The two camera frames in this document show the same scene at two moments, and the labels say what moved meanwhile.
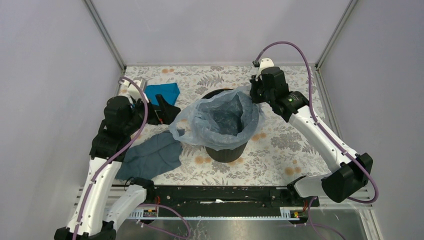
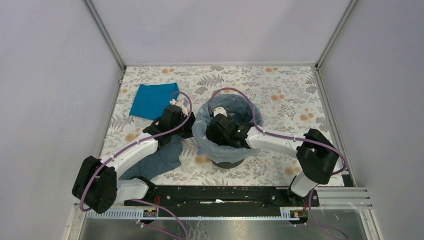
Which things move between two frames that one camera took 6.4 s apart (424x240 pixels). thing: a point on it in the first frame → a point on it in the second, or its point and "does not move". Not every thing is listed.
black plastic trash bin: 230,155 → 226,164
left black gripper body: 138,117 → 186,131
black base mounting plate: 228,197 does not move
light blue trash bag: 220,120 does not move
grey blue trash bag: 149,155 does not move
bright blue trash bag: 169,91 does not move
